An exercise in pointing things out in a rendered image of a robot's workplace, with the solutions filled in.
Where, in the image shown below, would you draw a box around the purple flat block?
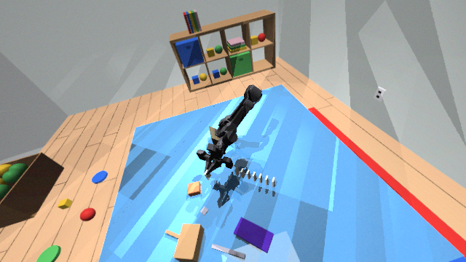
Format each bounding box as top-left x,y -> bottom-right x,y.
233,217 -> 274,253

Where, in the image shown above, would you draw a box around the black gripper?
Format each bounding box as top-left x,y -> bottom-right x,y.
196,146 -> 233,175

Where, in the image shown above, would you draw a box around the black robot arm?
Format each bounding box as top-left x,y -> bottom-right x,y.
206,84 -> 263,156

